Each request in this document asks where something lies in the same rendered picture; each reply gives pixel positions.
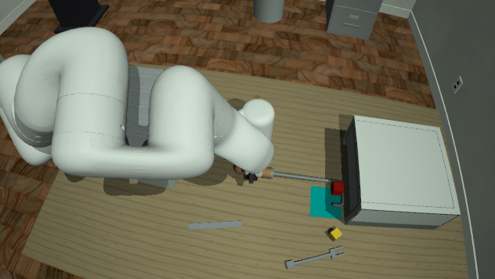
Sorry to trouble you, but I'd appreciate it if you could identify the red block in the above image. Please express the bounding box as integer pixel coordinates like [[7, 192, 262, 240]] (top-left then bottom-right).
[[331, 182, 344, 195]]

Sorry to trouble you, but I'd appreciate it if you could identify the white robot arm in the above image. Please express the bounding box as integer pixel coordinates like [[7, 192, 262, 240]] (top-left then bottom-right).
[[0, 27, 275, 179]]

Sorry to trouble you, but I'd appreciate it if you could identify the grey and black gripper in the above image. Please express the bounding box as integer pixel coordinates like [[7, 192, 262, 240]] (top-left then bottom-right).
[[244, 171, 263, 183]]

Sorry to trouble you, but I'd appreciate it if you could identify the teal square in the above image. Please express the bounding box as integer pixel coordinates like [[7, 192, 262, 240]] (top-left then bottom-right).
[[310, 186, 341, 219]]

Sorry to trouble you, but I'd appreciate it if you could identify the grey flat bar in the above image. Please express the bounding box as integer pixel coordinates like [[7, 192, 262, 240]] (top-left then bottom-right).
[[189, 220, 243, 230]]

